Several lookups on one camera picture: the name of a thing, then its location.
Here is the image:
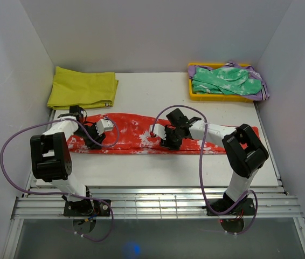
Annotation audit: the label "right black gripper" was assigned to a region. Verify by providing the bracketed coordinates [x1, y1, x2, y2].
[160, 126, 182, 152]

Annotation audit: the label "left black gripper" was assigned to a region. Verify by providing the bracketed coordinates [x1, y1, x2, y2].
[72, 122, 106, 151]

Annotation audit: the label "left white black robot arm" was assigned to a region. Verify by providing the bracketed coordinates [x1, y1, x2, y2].
[30, 105, 113, 216]

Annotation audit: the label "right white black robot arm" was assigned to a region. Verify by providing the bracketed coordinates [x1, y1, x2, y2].
[149, 105, 269, 216]

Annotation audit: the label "folded yellow-green trousers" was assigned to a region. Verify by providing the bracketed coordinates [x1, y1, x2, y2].
[47, 66, 119, 110]

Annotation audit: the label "green tie-dye trousers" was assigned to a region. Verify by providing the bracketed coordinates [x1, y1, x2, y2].
[191, 67, 262, 96]

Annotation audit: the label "yellow plastic bin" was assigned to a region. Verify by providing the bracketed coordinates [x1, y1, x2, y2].
[188, 62, 253, 103]

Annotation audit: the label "purple striped garment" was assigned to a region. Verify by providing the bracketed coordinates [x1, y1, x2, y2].
[188, 61, 269, 101]

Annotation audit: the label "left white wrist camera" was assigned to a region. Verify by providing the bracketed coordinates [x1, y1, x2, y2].
[95, 118, 114, 135]

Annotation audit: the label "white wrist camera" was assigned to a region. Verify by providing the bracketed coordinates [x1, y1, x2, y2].
[95, 118, 114, 135]
[149, 124, 167, 140]

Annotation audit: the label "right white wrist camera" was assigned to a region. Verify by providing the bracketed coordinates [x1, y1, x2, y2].
[149, 124, 167, 140]

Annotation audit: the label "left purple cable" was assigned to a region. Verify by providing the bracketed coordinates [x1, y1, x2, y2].
[0, 116, 120, 242]

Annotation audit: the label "purple cable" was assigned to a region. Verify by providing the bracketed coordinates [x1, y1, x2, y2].
[0, 116, 120, 242]
[152, 104, 258, 236]

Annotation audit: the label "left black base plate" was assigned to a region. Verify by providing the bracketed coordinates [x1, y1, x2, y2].
[63, 199, 110, 217]

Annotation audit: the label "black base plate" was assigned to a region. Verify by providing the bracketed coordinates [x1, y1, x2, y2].
[200, 198, 257, 216]
[63, 199, 110, 217]

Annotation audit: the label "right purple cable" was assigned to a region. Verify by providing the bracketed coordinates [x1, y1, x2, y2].
[152, 104, 258, 236]

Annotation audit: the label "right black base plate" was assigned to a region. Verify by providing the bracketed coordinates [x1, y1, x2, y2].
[200, 198, 257, 216]

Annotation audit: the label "aluminium rail frame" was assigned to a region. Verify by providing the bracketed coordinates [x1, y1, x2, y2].
[2, 107, 305, 259]

